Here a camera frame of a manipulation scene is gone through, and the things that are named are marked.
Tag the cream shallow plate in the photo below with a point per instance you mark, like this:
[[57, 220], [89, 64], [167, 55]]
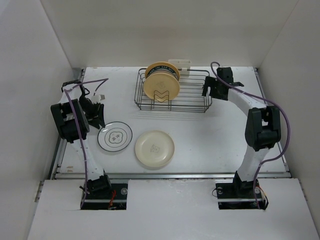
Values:
[[154, 148]]

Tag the white plate green rim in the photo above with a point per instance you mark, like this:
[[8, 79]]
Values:
[[115, 136]]

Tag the yellow shallow plate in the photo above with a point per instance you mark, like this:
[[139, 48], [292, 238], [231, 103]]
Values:
[[161, 86]]

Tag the aluminium table edge rail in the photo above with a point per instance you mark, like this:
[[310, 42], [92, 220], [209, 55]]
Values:
[[208, 144]]

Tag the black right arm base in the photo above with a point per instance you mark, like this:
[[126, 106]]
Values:
[[229, 198]]

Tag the white plastic cutlery holder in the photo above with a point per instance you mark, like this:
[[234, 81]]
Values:
[[183, 65]]

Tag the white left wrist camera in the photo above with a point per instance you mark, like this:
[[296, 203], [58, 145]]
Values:
[[97, 98]]

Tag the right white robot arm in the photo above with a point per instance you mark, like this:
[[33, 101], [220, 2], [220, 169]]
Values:
[[262, 129]]

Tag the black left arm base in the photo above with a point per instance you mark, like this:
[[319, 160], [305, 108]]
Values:
[[112, 199]]

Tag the grey wire dish rack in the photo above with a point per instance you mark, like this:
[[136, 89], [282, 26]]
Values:
[[189, 99]]

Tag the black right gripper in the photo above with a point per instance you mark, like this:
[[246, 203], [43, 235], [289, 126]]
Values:
[[210, 81]]

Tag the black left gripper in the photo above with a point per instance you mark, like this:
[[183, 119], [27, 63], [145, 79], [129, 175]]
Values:
[[93, 118]]

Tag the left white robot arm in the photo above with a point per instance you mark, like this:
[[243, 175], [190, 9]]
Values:
[[73, 115]]

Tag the white plate dark patterned rim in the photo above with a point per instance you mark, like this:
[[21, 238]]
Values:
[[162, 68]]

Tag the yellow rear plate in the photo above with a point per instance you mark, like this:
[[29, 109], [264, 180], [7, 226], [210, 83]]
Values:
[[162, 63]]

